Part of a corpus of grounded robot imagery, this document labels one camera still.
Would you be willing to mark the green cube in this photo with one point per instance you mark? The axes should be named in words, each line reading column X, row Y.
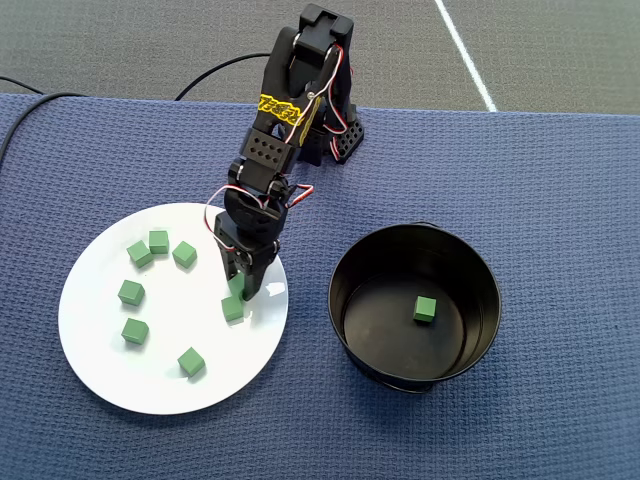
column 232, row 309
column 184, row 254
column 236, row 287
column 140, row 253
column 191, row 362
column 159, row 241
column 131, row 292
column 135, row 331
column 424, row 308

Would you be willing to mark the blue textured table mat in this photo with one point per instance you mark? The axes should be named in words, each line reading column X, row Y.
column 550, row 250

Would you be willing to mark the black round metal container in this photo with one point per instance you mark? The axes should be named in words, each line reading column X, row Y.
column 390, row 345

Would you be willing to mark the white round plate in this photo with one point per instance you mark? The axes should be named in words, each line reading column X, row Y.
column 175, row 340

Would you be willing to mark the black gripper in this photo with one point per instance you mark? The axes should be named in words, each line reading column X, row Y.
column 248, row 250

